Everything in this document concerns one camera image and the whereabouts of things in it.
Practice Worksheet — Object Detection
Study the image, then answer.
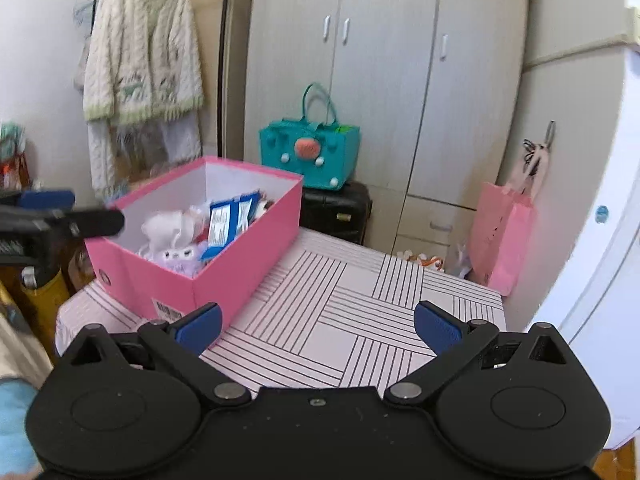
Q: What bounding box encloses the bed blanket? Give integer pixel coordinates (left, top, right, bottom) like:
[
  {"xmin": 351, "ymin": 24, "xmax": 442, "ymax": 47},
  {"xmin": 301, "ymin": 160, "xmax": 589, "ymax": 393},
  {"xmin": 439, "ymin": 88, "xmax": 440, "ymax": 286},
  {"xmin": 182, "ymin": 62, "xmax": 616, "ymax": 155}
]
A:
[{"xmin": 0, "ymin": 280, "xmax": 53, "ymax": 478}]

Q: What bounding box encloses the teal felt tote bag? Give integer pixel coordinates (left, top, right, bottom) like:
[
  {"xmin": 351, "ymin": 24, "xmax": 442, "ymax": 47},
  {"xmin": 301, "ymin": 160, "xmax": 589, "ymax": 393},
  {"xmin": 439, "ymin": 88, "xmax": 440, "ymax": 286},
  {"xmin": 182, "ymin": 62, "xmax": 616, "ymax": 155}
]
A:
[{"xmin": 259, "ymin": 82, "xmax": 361, "ymax": 191}]

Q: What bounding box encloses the white wardrobe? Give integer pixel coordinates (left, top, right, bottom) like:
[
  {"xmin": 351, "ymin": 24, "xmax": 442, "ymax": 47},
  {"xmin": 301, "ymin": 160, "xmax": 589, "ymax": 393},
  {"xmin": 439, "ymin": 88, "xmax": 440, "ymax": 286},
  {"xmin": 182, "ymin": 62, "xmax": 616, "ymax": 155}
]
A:
[{"xmin": 245, "ymin": 0, "xmax": 531, "ymax": 263}]

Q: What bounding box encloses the black clothes rack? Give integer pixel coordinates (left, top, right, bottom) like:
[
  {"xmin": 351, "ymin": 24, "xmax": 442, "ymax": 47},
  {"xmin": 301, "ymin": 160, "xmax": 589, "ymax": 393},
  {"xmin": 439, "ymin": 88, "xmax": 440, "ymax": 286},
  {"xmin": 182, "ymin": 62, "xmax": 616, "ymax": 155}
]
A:
[{"xmin": 92, "ymin": 0, "xmax": 237, "ymax": 162}]

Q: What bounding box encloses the purple plush toy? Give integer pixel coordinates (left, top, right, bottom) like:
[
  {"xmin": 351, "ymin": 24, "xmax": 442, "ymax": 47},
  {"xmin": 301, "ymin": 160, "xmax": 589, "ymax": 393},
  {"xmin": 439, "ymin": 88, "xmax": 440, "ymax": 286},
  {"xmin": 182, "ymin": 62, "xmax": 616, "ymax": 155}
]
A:
[{"xmin": 149, "ymin": 240, "xmax": 208, "ymax": 277}]

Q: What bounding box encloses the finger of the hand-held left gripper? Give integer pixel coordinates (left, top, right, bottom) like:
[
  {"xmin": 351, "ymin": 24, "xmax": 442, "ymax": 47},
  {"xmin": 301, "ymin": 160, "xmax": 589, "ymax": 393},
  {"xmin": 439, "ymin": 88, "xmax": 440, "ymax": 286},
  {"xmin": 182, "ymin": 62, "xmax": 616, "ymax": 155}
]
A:
[
  {"xmin": 15, "ymin": 189, "xmax": 77, "ymax": 213},
  {"xmin": 0, "ymin": 205, "xmax": 126, "ymax": 240}
]

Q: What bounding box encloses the pink paper bag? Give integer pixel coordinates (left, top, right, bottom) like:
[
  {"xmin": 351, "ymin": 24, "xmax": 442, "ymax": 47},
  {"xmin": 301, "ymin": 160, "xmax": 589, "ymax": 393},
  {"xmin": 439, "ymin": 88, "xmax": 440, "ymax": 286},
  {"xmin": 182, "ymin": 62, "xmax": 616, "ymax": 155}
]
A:
[{"xmin": 467, "ymin": 182, "xmax": 537, "ymax": 296}]

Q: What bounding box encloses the wall hook with black cord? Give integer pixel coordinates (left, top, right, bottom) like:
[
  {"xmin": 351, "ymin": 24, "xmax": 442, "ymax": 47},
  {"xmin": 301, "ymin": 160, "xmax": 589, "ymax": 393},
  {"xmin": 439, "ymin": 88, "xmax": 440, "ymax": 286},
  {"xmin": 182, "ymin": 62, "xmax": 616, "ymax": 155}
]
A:
[{"xmin": 522, "ymin": 121, "xmax": 557, "ymax": 182}]

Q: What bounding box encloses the blue wet wipes pack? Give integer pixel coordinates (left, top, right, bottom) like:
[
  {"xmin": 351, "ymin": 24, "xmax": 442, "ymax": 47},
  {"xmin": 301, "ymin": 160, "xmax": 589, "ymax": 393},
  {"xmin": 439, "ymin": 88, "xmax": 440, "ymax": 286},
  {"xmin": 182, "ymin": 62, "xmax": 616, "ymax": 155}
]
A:
[{"xmin": 200, "ymin": 189, "xmax": 265, "ymax": 261}]

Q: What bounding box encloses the white green knit cardigan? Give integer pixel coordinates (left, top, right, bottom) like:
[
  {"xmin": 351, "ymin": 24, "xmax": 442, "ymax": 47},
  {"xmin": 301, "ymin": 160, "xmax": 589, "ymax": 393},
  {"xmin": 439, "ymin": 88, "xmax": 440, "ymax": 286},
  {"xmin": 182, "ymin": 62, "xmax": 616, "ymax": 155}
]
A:
[{"xmin": 82, "ymin": 0, "xmax": 205, "ymax": 123}]

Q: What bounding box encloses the white door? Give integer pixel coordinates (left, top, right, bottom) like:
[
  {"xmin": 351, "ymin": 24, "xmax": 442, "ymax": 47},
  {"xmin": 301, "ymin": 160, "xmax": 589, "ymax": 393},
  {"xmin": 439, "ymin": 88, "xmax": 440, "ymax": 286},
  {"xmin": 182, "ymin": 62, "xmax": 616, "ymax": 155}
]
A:
[{"xmin": 510, "ymin": 35, "xmax": 640, "ymax": 453}]

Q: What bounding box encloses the yellow black container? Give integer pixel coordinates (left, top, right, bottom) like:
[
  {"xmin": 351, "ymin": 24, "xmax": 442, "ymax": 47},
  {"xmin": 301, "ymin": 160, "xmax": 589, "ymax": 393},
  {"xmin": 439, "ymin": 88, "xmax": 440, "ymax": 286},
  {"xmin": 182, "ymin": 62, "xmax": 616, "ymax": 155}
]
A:
[{"xmin": 20, "ymin": 265, "xmax": 72, "ymax": 357}]

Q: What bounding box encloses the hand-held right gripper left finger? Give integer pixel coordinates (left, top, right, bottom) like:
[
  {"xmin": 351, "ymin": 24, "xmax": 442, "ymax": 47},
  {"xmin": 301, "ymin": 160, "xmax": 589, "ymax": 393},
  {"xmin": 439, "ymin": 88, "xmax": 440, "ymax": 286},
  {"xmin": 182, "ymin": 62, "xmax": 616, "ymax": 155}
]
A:
[{"xmin": 67, "ymin": 302, "xmax": 252, "ymax": 407}]

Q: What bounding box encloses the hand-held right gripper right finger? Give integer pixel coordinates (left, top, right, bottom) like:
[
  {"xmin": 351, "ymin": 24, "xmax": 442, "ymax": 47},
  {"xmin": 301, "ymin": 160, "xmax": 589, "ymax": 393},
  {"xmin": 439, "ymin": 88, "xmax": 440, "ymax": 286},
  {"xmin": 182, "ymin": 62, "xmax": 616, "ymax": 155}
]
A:
[{"xmin": 384, "ymin": 301, "xmax": 568, "ymax": 405}]

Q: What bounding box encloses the black suitcase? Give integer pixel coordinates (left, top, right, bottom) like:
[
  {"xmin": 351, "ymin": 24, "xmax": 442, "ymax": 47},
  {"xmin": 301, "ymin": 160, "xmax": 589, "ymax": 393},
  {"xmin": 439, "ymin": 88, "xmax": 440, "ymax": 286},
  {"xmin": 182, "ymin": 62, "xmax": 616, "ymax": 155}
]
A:
[{"xmin": 300, "ymin": 182, "xmax": 374, "ymax": 247}]

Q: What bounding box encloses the clear plastic bag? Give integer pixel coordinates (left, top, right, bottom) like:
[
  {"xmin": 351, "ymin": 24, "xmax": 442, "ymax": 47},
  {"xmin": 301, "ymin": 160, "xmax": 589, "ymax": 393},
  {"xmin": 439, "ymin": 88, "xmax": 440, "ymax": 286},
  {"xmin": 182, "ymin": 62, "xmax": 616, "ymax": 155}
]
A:
[{"xmin": 456, "ymin": 242, "xmax": 474, "ymax": 279}]

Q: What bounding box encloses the pink cardboard box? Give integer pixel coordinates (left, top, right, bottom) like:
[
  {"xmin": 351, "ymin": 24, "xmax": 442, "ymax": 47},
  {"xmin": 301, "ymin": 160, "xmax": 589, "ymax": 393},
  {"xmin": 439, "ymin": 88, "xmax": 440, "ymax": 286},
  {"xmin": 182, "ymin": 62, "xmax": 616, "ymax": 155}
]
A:
[{"xmin": 84, "ymin": 156, "xmax": 304, "ymax": 336}]

